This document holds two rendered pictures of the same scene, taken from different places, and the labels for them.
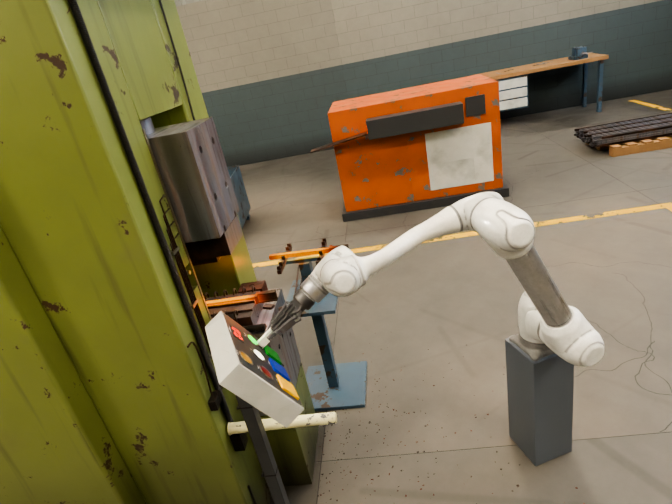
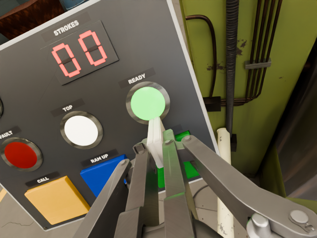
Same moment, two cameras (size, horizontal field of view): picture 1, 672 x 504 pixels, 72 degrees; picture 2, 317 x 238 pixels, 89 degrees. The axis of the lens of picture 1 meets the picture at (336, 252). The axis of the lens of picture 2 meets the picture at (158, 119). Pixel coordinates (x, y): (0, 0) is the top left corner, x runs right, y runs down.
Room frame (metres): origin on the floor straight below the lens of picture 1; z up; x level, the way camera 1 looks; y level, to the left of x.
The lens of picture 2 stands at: (1.42, 0.20, 1.23)
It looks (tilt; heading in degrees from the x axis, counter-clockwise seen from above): 49 degrees down; 117
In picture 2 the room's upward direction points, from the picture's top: 29 degrees counter-clockwise
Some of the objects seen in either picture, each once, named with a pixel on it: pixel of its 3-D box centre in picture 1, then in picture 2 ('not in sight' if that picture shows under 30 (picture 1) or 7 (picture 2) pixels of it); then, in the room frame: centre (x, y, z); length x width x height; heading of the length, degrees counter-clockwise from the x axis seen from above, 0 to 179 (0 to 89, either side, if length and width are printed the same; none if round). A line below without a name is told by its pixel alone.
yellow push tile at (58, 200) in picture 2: (286, 387); (60, 199); (1.17, 0.24, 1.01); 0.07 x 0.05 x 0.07; 17
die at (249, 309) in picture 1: (211, 314); not in sight; (1.83, 0.60, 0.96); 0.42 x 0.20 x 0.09; 82
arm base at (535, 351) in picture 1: (535, 336); not in sight; (1.64, -0.78, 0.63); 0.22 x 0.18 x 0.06; 11
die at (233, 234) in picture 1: (185, 241); not in sight; (1.83, 0.60, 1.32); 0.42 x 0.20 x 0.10; 82
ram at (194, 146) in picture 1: (169, 181); not in sight; (1.87, 0.59, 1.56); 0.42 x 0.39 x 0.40; 82
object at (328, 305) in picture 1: (312, 295); not in sight; (2.33, 0.18, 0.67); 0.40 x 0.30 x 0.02; 170
